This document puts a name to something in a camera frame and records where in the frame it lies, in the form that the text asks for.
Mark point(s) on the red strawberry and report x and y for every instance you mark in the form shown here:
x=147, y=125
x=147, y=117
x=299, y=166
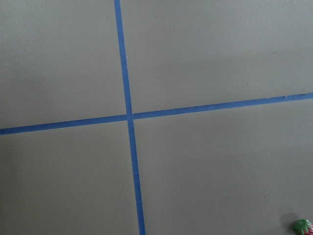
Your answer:
x=303, y=227

